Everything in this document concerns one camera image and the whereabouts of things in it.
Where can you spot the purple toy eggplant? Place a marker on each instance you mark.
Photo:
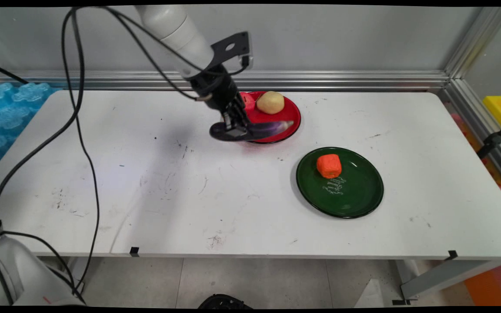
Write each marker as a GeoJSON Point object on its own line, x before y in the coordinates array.
{"type": "Point", "coordinates": [259, 129]}

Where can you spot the red round plate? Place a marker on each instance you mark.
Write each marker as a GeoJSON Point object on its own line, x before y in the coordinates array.
{"type": "Point", "coordinates": [283, 114]}

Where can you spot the orange box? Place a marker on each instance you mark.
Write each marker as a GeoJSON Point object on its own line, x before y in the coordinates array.
{"type": "Point", "coordinates": [494, 284]}

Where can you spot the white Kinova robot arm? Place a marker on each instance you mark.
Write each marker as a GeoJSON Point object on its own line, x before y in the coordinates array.
{"type": "Point", "coordinates": [170, 30]}

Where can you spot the yellow toy potato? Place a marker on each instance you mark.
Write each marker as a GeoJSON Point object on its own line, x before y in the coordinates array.
{"type": "Point", "coordinates": [270, 102]}

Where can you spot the orange toy carrot chunk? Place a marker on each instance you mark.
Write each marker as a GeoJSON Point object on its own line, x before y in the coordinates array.
{"type": "Point", "coordinates": [329, 165]}

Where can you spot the aluminium frame side rail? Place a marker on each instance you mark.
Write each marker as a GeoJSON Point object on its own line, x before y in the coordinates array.
{"type": "Point", "coordinates": [472, 117]}

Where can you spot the grey table leg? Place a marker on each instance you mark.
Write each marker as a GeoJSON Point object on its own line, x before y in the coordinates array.
{"type": "Point", "coordinates": [442, 278]}

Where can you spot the aluminium frame corner post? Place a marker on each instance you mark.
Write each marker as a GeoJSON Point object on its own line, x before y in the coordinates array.
{"type": "Point", "coordinates": [476, 39]}

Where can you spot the blue foam puzzle mat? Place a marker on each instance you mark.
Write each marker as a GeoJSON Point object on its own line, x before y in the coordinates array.
{"type": "Point", "coordinates": [9, 117]}

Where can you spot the black tape marker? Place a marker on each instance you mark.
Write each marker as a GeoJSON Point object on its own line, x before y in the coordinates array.
{"type": "Point", "coordinates": [134, 251]}

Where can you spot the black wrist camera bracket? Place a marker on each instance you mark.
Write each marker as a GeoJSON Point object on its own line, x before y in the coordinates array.
{"type": "Point", "coordinates": [231, 45]}

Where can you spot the black round floor object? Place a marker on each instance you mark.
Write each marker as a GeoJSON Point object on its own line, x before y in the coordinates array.
{"type": "Point", "coordinates": [224, 302]}

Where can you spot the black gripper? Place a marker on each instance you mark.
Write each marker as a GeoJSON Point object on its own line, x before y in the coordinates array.
{"type": "Point", "coordinates": [218, 89]}

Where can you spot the green round plate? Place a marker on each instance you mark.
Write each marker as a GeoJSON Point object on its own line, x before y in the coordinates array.
{"type": "Point", "coordinates": [350, 195]}

